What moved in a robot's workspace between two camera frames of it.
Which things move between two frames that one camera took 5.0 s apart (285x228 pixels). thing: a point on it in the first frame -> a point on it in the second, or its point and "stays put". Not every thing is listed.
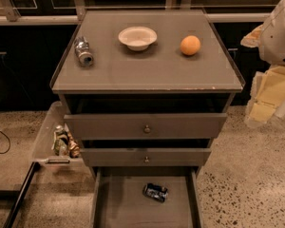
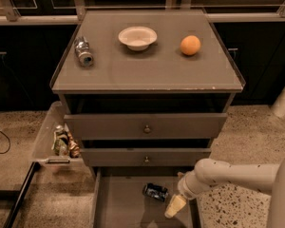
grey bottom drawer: [118, 199] stays put
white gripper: [277, 40] -> [184, 187]
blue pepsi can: [156, 192] stays put
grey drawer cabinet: [143, 94] stays put
